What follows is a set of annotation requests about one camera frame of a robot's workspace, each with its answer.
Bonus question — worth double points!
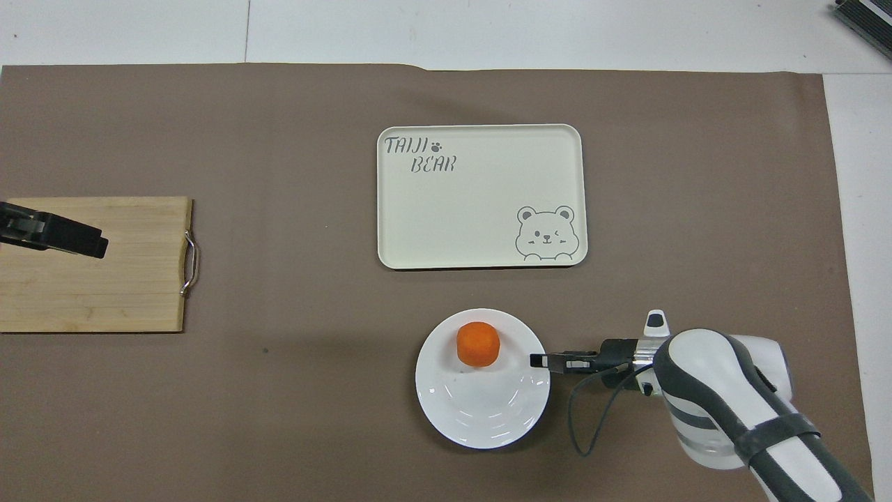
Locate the white round plate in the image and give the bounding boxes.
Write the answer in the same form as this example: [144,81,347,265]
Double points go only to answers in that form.
[415,308,551,450]

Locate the cream tray with bear print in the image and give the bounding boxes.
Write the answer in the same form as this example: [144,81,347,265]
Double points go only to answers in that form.
[377,124,589,271]

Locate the black cable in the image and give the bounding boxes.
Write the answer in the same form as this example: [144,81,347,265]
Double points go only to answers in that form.
[567,363,656,457]

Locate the wooden cutting board, metal handle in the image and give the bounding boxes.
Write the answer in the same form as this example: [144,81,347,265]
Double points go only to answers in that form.
[0,196,201,334]

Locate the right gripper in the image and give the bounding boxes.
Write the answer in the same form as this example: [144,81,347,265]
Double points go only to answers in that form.
[584,339,638,382]

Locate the dark striped object corner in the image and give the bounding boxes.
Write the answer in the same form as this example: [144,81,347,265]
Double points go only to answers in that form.
[833,0,892,43]

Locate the orange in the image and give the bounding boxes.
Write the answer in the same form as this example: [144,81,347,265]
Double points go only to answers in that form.
[456,321,502,368]

